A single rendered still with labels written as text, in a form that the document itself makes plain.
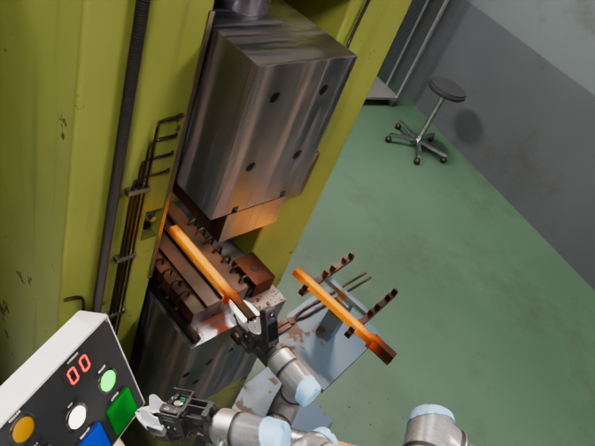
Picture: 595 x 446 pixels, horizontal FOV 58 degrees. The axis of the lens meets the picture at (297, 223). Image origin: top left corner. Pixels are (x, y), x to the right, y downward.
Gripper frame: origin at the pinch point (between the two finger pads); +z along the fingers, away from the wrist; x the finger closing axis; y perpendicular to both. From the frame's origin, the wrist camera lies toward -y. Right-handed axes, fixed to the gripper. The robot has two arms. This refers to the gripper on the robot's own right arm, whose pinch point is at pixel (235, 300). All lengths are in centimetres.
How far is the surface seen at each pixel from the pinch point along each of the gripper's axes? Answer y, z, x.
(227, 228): -31.3, 2.6, -10.6
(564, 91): 1, 41, 369
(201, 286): 1.0, 9.6, -5.1
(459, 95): 37, 101, 332
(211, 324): 8.5, 0.7, -5.9
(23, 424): -17, -13, -66
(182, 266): 1.0, 18.4, -5.8
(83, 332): -19, -1, -49
